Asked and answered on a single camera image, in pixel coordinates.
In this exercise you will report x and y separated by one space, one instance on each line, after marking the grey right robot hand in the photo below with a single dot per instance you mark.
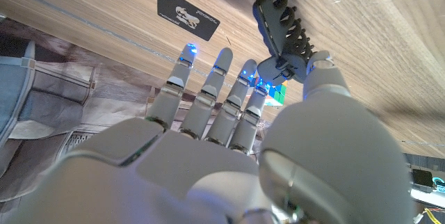
194 175

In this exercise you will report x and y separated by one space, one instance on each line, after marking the black claw hair clip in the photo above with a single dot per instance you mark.
281 32

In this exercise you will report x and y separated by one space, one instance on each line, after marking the black card with cat print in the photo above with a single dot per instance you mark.
187 13

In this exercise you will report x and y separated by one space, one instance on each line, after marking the multicoloured puzzle cube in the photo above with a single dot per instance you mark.
278 95

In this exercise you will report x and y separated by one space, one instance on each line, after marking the printed sofa room backdrop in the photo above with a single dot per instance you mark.
69 95

